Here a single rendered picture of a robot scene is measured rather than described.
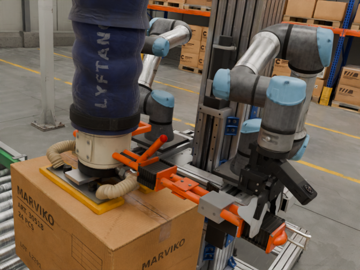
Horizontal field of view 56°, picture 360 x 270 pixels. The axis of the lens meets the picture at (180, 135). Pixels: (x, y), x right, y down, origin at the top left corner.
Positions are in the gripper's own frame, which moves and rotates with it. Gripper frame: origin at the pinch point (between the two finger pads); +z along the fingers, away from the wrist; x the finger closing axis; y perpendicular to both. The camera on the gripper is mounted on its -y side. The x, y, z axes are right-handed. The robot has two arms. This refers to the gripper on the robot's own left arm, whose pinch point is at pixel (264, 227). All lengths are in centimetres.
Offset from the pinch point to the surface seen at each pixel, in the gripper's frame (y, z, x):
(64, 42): 994, 87, -567
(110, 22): 51, -41, 8
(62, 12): 1008, -5, -570
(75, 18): 60, -41, 12
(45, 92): 367, 68, -149
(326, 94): 184, 82, -693
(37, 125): 368, 111, -139
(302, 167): 89, 114, -328
